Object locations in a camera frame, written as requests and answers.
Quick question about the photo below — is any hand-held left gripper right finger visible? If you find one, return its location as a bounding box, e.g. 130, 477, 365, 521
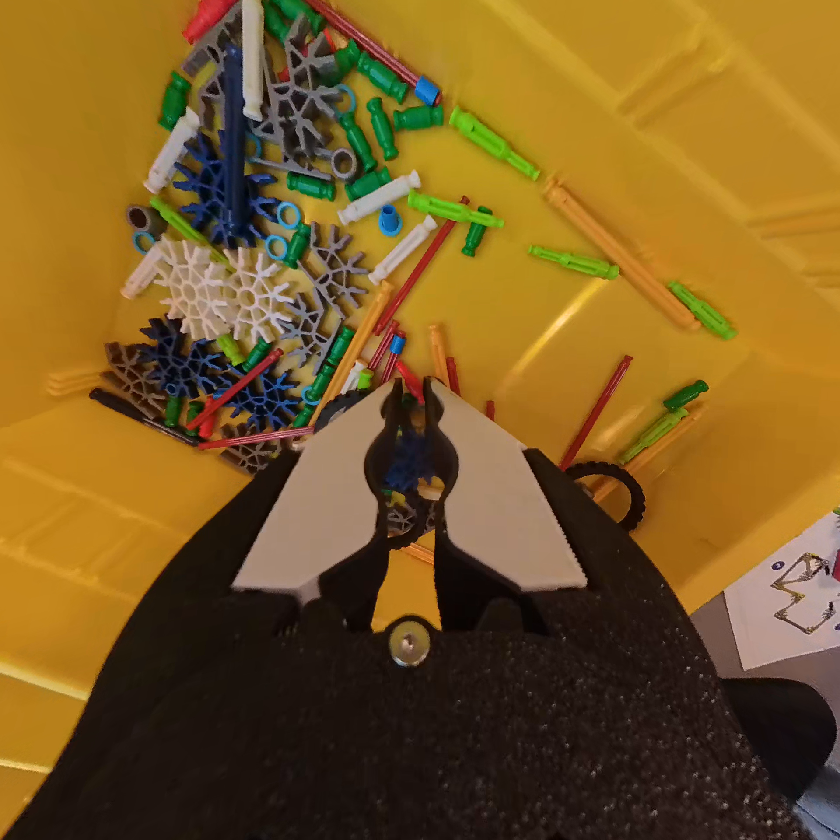
427, 381, 588, 628

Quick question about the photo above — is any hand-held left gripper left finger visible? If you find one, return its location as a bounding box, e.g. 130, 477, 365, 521
234, 385, 395, 631

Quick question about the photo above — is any blue snowflake connector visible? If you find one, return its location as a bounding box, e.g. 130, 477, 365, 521
368, 427, 442, 508

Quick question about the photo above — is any pile of toy rods and connectors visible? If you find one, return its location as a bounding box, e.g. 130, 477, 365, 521
86, 0, 736, 526

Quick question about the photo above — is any yellow plastic bin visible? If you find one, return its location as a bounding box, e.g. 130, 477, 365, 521
0, 0, 840, 840

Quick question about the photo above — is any black toy tyre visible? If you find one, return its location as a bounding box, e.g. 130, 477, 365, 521
567, 460, 648, 534

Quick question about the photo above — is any toy building instruction sheet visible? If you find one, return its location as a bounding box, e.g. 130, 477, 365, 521
720, 512, 840, 673

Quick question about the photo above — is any black textured pad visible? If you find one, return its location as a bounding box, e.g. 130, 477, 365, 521
716, 676, 840, 804

